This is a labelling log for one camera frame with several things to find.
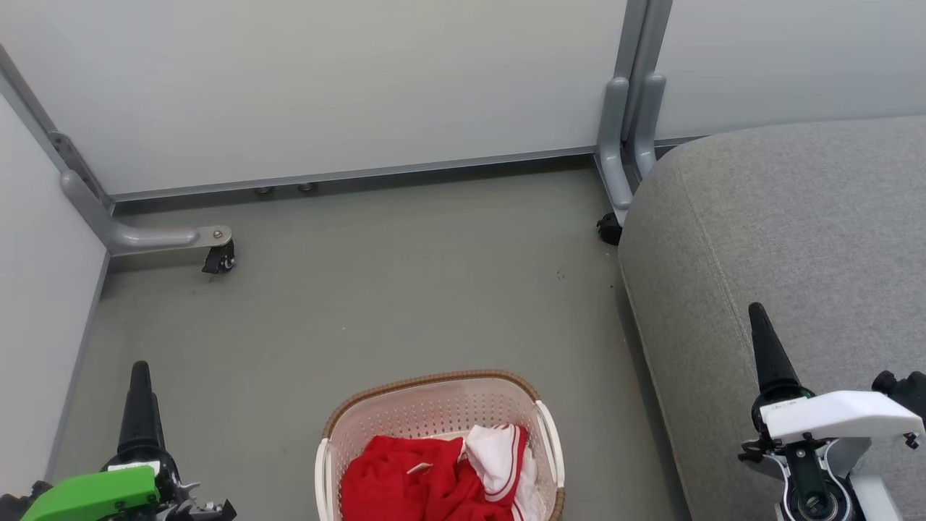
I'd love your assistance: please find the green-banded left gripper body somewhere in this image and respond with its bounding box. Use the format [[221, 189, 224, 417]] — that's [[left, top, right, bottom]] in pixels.
[[20, 449, 183, 521]]

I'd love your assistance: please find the long curved grey partition leg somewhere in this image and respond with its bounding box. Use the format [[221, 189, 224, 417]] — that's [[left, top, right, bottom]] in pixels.
[[61, 170, 234, 255]]

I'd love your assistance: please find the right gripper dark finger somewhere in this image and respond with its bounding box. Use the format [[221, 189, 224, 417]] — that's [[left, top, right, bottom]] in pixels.
[[748, 302, 804, 400]]

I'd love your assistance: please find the grey fabric sofa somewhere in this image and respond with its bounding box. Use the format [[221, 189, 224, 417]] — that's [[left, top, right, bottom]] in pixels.
[[619, 116, 926, 521]]

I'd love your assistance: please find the white garment with red trim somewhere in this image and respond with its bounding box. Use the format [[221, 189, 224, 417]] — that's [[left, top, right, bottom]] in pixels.
[[463, 423, 545, 521]]

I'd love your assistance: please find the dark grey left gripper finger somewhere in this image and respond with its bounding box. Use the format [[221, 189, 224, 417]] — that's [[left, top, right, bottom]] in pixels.
[[117, 360, 166, 464]]

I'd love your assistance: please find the short grey partition leg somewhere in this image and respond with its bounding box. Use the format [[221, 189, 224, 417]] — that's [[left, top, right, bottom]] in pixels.
[[632, 72, 667, 179]]

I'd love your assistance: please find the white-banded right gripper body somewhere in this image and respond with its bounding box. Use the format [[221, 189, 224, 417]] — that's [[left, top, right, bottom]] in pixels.
[[738, 382, 926, 464]]

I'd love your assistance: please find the dark grey corner hinge bracket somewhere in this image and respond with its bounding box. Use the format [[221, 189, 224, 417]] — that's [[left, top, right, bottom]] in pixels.
[[47, 130, 114, 211]]

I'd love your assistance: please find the black caster with silver hub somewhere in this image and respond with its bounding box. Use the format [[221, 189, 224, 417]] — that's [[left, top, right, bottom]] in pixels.
[[202, 241, 237, 275]]

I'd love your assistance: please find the cream perforated laundry basket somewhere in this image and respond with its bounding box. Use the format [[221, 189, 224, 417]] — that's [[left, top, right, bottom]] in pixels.
[[315, 370, 566, 521]]

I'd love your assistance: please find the tall grey partition leg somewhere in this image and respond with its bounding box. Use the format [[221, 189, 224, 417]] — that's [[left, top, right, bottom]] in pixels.
[[596, 76, 634, 226]]

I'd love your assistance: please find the red garment with white stripes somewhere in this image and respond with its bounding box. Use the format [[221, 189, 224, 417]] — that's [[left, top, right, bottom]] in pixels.
[[340, 434, 523, 521]]

